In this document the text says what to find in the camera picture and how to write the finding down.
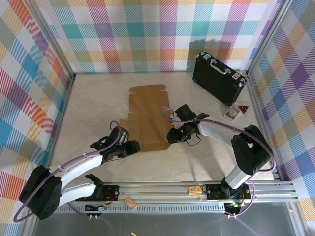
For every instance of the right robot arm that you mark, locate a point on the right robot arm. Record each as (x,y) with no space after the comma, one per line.
(248,155)

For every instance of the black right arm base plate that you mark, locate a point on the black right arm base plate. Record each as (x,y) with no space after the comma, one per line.
(211,191)

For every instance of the aluminium frame post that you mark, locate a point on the aluminium frame post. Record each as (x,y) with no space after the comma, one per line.
(268,37)
(50,37)

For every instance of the grey metal panel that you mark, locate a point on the grey metal panel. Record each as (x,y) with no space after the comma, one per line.
(172,223)

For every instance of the small orange rectangular board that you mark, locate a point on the small orange rectangular board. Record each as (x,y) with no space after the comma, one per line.
(195,190)

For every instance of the aluminium frame side rail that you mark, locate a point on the aluminium frame side rail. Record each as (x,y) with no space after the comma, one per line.
(262,123)
(62,115)

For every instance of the black red triangle sticker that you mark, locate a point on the black red triangle sticker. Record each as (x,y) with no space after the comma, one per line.
(243,109)

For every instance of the brown cardboard mailer box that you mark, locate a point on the brown cardboard mailer box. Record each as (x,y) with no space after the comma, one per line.
(147,110)

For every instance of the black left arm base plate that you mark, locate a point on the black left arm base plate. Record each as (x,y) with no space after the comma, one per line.
(112,193)

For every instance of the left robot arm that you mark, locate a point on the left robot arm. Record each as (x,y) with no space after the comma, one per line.
(39,194)

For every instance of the small orange printed tag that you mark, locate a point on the small orange printed tag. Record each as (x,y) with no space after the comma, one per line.
(130,203)

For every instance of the small purple card box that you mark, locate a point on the small purple card box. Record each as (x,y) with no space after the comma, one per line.
(231,113)

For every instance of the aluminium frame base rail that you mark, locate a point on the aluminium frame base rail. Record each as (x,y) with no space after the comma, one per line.
(160,190)

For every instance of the small green yellow connector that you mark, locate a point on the small green yellow connector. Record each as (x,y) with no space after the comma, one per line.
(235,204)
(103,208)

